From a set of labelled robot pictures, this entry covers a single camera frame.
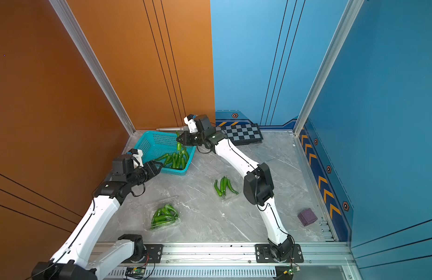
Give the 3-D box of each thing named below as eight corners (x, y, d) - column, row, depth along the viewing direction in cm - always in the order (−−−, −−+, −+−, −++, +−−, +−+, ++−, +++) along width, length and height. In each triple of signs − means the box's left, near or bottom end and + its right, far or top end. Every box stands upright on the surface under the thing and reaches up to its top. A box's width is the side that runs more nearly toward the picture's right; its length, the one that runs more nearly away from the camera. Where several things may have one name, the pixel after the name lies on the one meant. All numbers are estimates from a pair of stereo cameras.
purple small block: (303, 227, 82) (307, 224, 78) (296, 215, 85) (299, 211, 81) (314, 222, 83) (318, 219, 79) (306, 210, 87) (310, 207, 83)
